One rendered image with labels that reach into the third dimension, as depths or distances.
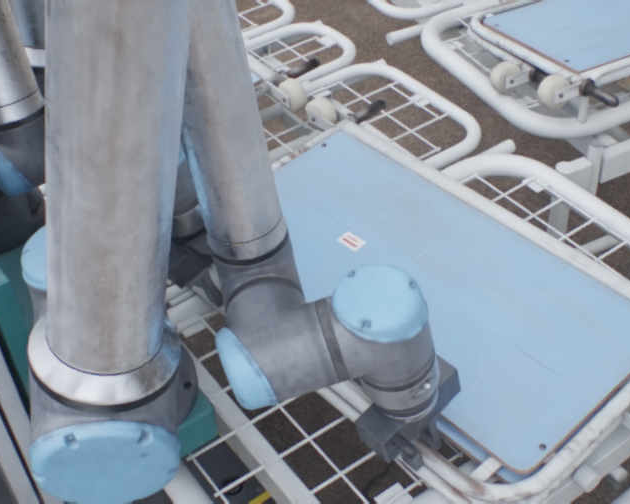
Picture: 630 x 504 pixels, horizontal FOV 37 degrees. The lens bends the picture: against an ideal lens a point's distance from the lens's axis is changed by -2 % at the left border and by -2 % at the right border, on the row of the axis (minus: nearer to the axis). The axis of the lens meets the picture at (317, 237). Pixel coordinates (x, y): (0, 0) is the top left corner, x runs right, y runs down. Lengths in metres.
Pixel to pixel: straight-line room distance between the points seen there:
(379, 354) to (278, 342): 0.10
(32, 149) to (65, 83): 0.54
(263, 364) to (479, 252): 0.59
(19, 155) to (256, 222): 0.39
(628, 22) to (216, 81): 1.34
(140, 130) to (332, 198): 0.87
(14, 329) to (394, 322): 0.50
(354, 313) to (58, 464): 0.32
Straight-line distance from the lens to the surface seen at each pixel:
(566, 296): 1.42
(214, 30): 0.87
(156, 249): 0.83
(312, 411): 1.98
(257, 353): 0.96
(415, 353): 0.99
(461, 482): 1.22
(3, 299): 1.18
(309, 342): 0.96
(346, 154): 1.66
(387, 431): 1.11
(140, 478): 0.99
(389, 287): 0.96
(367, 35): 3.18
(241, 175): 0.96
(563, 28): 2.07
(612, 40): 2.01
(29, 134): 1.26
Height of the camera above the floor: 1.55
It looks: 41 degrees down
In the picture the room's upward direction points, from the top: 4 degrees counter-clockwise
